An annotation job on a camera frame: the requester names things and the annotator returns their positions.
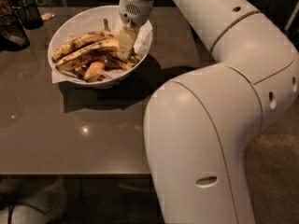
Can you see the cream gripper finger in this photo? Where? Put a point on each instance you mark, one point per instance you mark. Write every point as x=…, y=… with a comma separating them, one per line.
x=127, y=38

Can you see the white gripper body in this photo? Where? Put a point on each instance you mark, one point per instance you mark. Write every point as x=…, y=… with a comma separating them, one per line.
x=135, y=11

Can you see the spotted banana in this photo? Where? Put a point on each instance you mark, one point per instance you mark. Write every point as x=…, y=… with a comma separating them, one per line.
x=89, y=54
x=80, y=42

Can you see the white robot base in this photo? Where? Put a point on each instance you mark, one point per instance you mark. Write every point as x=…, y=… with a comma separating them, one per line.
x=32, y=201

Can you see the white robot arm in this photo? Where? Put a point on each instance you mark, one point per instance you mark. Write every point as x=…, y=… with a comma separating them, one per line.
x=197, y=125

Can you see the small banana pieces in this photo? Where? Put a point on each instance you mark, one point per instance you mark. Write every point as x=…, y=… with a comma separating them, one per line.
x=112, y=65

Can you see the white bowl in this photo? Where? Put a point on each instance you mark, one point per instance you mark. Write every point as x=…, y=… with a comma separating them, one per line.
x=92, y=20

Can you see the white paper liner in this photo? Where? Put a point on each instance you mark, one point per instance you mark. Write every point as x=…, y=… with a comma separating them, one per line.
x=86, y=52

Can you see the orange fruit piece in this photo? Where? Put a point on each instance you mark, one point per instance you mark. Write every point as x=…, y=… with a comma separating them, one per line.
x=94, y=72

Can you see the small wrapper on table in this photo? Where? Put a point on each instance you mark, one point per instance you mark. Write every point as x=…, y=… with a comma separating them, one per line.
x=47, y=16

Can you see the black mesh cup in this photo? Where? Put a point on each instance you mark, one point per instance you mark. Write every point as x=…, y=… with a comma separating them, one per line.
x=28, y=14

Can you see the dark container left edge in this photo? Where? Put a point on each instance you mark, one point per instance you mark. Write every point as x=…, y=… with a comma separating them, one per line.
x=12, y=35

